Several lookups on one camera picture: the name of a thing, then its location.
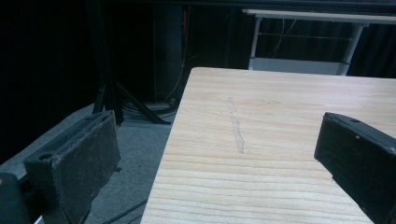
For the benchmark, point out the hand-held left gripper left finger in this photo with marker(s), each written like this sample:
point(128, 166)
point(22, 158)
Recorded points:
point(77, 161)

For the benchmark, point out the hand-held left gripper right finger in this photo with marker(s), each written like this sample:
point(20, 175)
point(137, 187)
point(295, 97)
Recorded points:
point(361, 149)

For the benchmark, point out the black metal tripod stand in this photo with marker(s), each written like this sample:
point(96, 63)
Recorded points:
point(109, 90)

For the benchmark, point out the white metal frame table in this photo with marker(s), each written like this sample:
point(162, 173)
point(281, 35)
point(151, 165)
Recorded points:
point(299, 65)

